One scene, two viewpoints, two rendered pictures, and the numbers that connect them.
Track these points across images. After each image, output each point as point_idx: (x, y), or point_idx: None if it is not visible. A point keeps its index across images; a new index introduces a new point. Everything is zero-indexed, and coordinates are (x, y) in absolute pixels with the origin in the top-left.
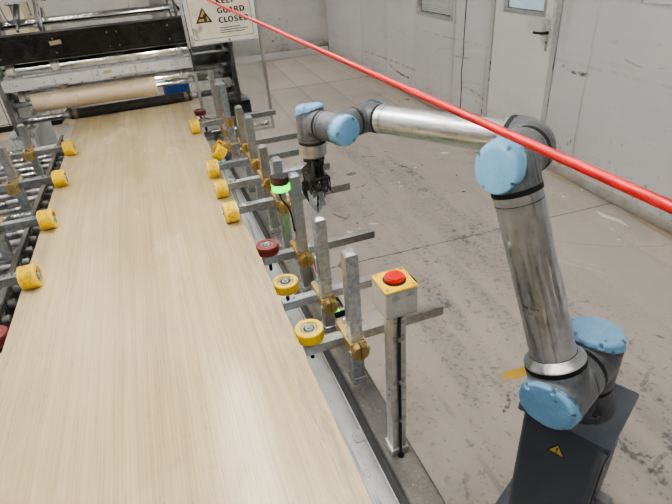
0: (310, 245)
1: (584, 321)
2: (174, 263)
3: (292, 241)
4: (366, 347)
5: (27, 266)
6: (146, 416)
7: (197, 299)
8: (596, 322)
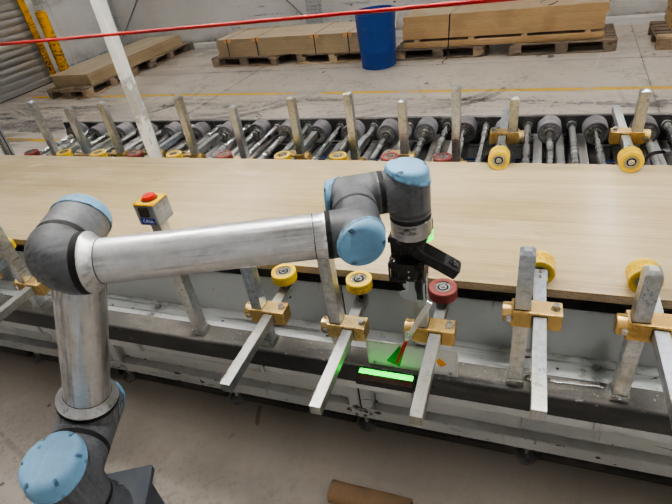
0: (431, 337)
1: (63, 460)
2: (467, 227)
3: (451, 321)
4: (245, 308)
5: (498, 149)
6: (297, 201)
7: (389, 231)
8: (50, 470)
